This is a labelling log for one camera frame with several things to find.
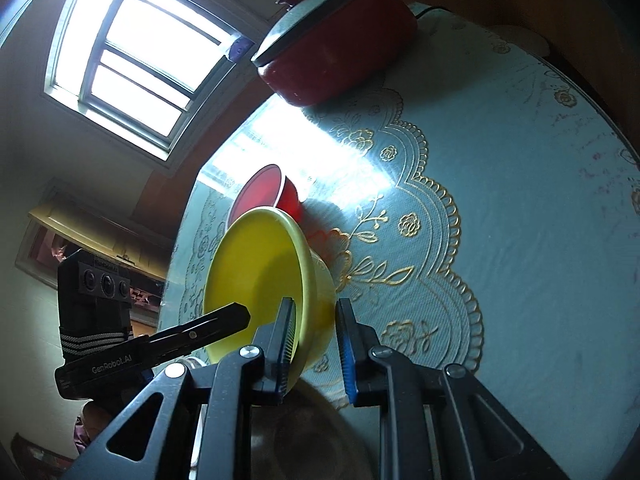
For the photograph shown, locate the yellow plastic bowl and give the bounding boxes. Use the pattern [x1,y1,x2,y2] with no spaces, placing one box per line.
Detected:
[203,207,336,388]

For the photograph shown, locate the person's left hand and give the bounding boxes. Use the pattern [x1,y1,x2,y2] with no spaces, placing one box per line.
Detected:
[74,400,117,453]

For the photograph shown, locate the wooden framed cabinet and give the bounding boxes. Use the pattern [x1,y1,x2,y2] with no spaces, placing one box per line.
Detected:
[15,185,172,335]

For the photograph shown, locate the red plastic bowl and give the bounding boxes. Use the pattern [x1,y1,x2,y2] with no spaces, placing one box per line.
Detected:
[227,164,303,228]

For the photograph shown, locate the floral gold-patterned tablecloth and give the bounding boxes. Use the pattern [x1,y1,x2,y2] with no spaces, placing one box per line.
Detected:
[160,6,639,479]

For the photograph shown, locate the small blue-white object on sill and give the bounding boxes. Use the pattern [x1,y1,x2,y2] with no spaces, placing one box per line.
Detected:
[226,36,254,63]

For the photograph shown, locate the red pot with grey lid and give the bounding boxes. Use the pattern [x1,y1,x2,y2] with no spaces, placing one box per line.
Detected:
[252,0,418,107]

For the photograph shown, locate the black camera box, left gripper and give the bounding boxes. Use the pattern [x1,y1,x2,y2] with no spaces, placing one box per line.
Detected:
[58,249,134,361]

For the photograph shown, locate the window with dark frame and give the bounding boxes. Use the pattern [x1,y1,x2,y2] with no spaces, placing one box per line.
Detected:
[44,0,253,162]

